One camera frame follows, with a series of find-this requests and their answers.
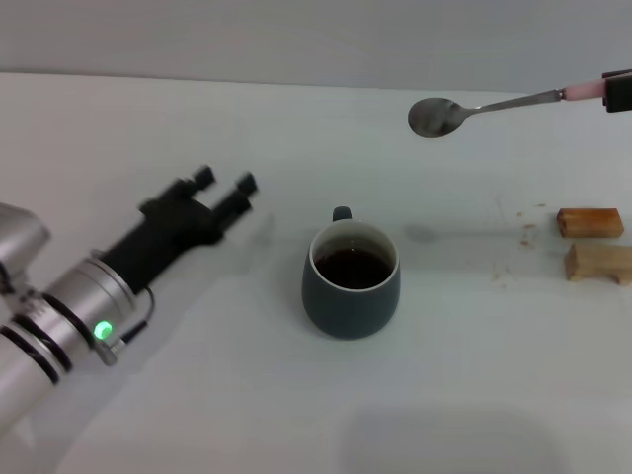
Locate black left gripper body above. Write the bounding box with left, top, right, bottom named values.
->
left=100, top=196, right=224, bottom=298

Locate grey cup with coffee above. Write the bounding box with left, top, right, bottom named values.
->
left=301, top=205, right=403, bottom=342

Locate pink handled metal spoon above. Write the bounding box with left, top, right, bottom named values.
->
left=407, top=81, right=606, bottom=140

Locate brown stained wooden block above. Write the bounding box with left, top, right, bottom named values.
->
left=556, top=206, right=624, bottom=240

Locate light notched wooden block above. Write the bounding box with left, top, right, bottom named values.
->
left=565, top=241, right=632, bottom=286

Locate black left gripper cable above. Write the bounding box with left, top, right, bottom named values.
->
left=98, top=286, right=156, bottom=367

